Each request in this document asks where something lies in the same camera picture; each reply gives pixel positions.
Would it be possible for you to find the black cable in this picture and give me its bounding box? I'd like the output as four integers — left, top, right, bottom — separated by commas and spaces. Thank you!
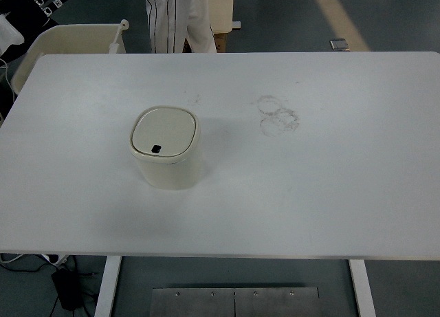
0, 256, 78, 274

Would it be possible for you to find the grey floor socket plate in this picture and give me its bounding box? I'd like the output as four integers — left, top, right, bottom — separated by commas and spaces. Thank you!
329, 38, 351, 52

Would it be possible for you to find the white table leg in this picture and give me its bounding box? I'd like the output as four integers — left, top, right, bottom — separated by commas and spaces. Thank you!
348, 259, 377, 317
93, 256, 123, 317

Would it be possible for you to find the robot hand black white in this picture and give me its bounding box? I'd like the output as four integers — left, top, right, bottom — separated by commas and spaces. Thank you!
0, 0, 72, 53

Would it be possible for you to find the person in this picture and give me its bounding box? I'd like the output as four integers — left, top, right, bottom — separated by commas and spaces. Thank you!
143, 0, 218, 54

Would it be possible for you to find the small cream trash bin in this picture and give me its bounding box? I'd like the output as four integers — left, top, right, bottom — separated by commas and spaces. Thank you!
129, 105, 208, 191

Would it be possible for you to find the grey metal plate with screws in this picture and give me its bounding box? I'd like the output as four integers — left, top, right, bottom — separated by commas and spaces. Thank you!
151, 287, 321, 317

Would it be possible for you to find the large cream plastic bin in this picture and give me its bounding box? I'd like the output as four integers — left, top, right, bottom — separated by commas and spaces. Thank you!
11, 19, 131, 93

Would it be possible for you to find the black power adapter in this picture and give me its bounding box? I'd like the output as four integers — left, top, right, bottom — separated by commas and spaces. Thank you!
51, 266, 84, 311

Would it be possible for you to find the brown cardboard box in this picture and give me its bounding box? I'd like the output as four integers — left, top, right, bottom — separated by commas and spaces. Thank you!
183, 31, 228, 54

